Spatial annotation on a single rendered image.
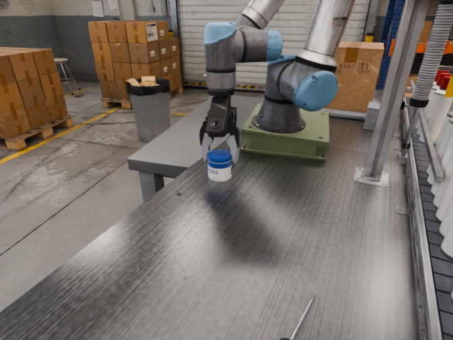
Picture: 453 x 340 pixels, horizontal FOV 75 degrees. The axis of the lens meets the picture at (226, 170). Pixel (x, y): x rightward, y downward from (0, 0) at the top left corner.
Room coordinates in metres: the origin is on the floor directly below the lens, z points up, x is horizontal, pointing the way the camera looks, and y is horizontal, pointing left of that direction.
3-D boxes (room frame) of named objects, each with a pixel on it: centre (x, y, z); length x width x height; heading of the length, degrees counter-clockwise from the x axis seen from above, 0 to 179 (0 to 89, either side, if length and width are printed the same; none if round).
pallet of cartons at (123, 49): (4.78, 1.30, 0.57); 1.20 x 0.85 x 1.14; 166
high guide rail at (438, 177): (1.00, -0.66, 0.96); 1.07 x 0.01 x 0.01; 154
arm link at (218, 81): (0.77, 0.02, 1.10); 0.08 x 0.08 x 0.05
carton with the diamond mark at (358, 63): (1.48, -0.60, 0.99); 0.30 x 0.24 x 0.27; 155
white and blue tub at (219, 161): (0.75, 0.02, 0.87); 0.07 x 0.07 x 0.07
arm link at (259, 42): (0.82, -0.08, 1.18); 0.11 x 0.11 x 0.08; 18
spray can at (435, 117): (0.88, -0.65, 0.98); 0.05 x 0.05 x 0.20
